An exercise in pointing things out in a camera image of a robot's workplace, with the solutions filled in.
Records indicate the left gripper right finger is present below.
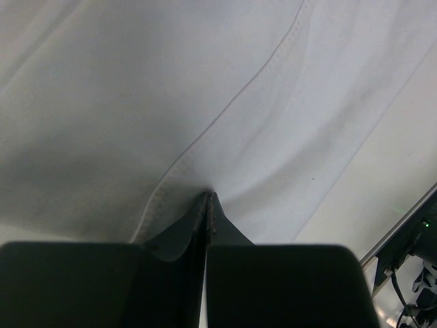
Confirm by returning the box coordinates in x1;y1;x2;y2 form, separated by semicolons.
206;194;379;327

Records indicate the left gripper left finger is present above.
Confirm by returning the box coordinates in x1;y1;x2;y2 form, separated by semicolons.
1;193;209;327

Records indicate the white skirt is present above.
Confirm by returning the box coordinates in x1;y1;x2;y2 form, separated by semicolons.
1;1;436;243

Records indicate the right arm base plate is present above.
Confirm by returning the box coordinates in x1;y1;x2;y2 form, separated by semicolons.
370;184;437;328

